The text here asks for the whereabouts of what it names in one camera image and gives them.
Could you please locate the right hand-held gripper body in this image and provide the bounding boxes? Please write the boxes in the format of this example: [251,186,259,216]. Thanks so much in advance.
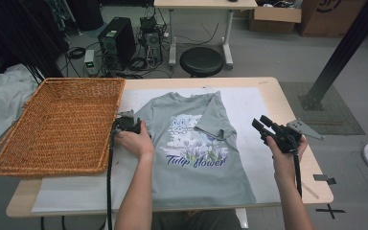
[266,118,325,154]

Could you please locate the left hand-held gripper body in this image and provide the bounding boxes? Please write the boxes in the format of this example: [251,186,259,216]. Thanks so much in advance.
[113,109,143,134]

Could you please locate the wicker basket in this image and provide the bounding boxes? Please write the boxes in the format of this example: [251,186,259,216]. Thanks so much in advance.
[0,77,127,177]

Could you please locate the grey printed t-shirt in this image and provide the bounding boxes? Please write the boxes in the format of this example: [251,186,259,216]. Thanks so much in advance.
[133,90,257,209]

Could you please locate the person's left hand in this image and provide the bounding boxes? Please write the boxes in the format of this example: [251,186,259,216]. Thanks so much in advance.
[114,120,156,161]

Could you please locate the person's right hand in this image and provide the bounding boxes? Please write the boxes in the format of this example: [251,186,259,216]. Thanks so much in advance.
[265,135,309,180]

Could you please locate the white table mat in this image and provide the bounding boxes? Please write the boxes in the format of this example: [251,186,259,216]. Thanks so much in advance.
[32,86,282,214]

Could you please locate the black tape piece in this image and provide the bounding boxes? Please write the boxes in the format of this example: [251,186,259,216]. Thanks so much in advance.
[312,173,337,186]

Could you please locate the grey floor mat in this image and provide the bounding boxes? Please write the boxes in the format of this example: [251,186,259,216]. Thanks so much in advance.
[279,80,366,136]

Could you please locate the small white power supply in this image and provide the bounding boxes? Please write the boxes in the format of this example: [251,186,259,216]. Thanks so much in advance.
[83,49,101,77]

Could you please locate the black computer tower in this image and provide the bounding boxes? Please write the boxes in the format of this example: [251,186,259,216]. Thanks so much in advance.
[97,16,137,72]

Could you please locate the silver computer case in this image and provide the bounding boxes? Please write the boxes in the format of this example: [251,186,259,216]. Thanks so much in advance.
[142,28,163,66]

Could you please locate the black tape cross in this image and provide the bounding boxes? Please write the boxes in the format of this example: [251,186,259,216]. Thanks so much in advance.
[315,204,347,220]

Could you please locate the black round stool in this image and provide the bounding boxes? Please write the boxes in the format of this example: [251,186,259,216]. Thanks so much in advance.
[179,46,224,79]

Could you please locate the white table leg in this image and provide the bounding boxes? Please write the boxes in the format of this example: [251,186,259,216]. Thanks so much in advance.
[234,208,249,229]

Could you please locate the small open cardboard box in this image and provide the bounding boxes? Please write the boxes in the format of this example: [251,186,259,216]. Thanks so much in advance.
[248,6,302,35]

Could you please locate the black electronics box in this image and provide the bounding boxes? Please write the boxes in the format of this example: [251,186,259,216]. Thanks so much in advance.
[139,15,158,33]

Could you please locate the person's dark trousers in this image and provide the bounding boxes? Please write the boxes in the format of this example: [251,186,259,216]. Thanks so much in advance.
[151,209,238,230]

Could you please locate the large cardboard box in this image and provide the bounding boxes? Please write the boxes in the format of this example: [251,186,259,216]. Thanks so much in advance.
[296,0,368,37]

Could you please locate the white cloth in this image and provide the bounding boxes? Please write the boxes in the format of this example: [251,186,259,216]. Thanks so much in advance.
[0,51,41,152]

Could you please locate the desk with white legs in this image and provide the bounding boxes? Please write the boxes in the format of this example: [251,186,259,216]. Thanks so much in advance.
[152,0,259,71]

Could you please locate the right hand-held gripper cable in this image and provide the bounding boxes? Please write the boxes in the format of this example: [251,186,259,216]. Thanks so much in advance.
[291,149,303,197]

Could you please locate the hand-held gripper cable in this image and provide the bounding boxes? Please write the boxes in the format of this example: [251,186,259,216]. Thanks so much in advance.
[291,149,303,197]
[105,123,123,230]

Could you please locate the left hand-held gripper cable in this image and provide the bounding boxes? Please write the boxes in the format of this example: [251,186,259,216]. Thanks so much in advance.
[105,123,123,230]

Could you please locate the coiled black cable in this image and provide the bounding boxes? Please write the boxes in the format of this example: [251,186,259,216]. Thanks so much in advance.
[66,46,86,60]

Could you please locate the black metal post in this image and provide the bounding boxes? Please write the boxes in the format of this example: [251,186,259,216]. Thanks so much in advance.
[298,0,368,112]

